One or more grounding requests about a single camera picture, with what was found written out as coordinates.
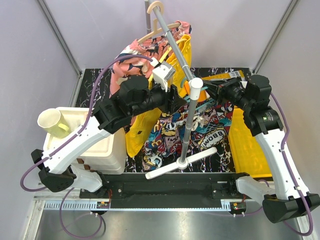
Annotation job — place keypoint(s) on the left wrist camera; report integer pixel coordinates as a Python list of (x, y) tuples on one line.
[(162, 75)]

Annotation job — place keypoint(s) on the yellow plastic tray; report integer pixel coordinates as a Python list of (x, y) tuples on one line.
[(250, 145)]

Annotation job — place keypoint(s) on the yellow shorts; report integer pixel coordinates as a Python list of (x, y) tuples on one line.
[(142, 124)]

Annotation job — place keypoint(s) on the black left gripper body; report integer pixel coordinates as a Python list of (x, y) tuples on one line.
[(171, 104)]

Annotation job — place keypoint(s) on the pink patterned shorts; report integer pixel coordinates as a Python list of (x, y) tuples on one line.
[(139, 66)]

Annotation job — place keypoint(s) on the teal plastic hanger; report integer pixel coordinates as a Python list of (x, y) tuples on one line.
[(204, 100)]

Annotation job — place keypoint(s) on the beige wooden hanger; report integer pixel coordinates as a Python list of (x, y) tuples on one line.
[(155, 23)]

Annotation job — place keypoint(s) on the cream yellow mug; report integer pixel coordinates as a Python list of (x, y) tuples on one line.
[(53, 122)]

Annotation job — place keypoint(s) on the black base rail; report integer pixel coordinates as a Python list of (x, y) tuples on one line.
[(174, 187)]

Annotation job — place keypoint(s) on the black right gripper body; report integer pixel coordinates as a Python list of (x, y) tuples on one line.
[(231, 91)]

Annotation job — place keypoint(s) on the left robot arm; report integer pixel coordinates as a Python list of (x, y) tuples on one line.
[(132, 99)]

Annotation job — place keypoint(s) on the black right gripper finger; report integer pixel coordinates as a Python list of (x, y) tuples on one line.
[(213, 83), (213, 94)]

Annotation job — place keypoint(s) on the white cable duct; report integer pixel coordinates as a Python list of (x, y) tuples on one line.
[(143, 205)]

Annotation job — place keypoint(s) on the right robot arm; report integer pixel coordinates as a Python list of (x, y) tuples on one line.
[(290, 198)]

